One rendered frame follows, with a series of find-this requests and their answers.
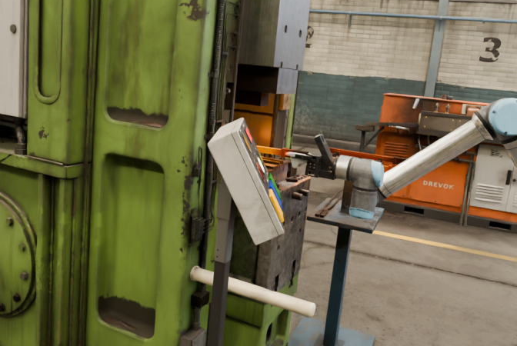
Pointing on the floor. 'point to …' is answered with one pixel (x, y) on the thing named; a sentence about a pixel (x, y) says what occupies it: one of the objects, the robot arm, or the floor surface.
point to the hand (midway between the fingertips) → (289, 152)
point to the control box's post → (220, 280)
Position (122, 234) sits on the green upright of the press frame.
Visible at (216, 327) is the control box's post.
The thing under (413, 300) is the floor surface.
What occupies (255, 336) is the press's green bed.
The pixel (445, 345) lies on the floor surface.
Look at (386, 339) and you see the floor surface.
